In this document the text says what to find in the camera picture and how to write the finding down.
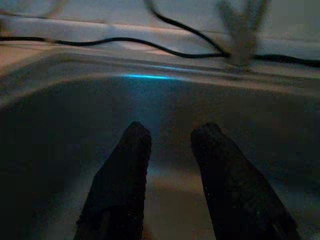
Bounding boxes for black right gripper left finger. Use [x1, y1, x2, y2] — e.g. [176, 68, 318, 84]
[73, 121, 153, 240]

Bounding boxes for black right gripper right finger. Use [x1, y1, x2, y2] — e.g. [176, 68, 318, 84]
[190, 122, 302, 240]

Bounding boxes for stainless steel sink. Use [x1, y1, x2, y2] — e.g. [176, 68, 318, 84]
[0, 51, 320, 240]

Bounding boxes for chrome sink faucet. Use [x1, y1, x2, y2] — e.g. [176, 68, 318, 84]
[216, 0, 272, 68]

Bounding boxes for black cable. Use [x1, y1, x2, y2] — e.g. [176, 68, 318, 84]
[0, 35, 320, 68]
[143, 0, 230, 56]

